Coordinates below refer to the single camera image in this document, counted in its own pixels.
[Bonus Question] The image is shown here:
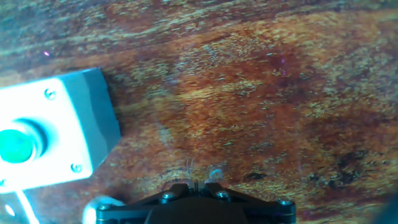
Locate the small black white soccer ball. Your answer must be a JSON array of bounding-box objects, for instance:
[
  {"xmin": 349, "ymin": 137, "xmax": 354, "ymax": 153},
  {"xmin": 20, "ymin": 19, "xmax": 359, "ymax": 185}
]
[{"xmin": 82, "ymin": 195, "xmax": 125, "ymax": 224}]

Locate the white box with green button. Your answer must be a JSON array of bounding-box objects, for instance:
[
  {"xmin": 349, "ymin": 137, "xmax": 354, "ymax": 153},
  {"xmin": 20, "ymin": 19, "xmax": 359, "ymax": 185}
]
[{"xmin": 0, "ymin": 67, "xmax": 122, "ymax": 195}]

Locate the red-brown wooden board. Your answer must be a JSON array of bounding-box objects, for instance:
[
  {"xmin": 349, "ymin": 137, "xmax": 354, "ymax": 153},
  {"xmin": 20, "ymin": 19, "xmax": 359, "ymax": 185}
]
[{"xmin": 0, "ymin": 0, "xmax": 398, "ymax": 224}]

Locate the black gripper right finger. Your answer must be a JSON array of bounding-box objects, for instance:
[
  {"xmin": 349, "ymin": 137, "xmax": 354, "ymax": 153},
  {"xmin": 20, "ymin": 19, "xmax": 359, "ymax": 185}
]
[{"xmin": 198, "ymin": 181, "xmax": 295, "ymax": 215}]

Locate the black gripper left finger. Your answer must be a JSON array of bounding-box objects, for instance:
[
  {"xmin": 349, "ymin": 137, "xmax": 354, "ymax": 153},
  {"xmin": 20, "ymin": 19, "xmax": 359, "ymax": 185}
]
[{"xmin": 96, "ymin": 181, "xmax": 199, "ymax": 215}]

